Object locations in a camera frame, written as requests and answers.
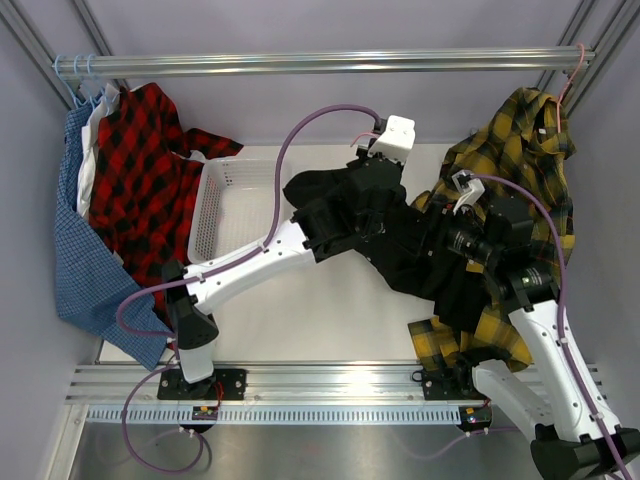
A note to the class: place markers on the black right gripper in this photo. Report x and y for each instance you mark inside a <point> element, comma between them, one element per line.
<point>440,227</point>

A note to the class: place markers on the right frame post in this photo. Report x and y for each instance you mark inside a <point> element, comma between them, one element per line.
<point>595,35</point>

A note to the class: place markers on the yellow plaid shirt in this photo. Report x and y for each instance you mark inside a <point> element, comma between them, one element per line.
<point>520,144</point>

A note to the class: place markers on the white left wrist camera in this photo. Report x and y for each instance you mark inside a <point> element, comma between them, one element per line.
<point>397,137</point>

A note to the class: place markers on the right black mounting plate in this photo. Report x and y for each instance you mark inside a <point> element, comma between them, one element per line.
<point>449,384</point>

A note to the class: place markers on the left frame post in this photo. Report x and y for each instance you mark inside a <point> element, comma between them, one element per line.
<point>33,43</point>

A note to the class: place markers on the pink wire hanger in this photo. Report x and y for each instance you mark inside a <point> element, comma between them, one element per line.
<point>570,80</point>
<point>364,139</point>

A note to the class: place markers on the frame post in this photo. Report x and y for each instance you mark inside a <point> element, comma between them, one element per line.
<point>595,35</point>
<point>33,43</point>

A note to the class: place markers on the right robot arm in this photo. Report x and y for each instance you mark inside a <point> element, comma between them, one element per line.
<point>572,432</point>

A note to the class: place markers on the blue checked shirt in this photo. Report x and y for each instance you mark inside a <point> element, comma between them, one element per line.
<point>90,284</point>

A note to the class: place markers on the white shirt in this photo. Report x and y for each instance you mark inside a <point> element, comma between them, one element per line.
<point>89,137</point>

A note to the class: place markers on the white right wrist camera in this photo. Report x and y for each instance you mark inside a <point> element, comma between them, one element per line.
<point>469,187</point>

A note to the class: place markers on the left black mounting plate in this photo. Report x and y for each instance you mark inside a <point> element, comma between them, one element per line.
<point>227,382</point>

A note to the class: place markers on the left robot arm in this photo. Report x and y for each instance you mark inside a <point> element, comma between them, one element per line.
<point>197,290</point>

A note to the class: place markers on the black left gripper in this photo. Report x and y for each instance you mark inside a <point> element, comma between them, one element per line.
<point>361,155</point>

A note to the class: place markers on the black mounting plate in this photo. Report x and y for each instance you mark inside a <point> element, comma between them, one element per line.
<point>449,384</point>
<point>227,382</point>

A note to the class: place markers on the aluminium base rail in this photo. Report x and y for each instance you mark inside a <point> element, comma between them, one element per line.
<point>351,383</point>

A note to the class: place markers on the aluminium hanging rail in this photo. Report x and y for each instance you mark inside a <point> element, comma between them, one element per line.
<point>335,62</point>

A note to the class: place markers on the red black plaid shirt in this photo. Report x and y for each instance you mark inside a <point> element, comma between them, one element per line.
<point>145,185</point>

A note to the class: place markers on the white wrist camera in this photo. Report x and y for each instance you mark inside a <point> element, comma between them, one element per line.
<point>397,137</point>
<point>469,187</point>

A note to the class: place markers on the white plastic basket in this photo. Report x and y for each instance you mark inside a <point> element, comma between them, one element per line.
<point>234,206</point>

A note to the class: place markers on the slotted white cable duct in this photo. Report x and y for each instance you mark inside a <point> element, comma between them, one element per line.
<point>276,415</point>

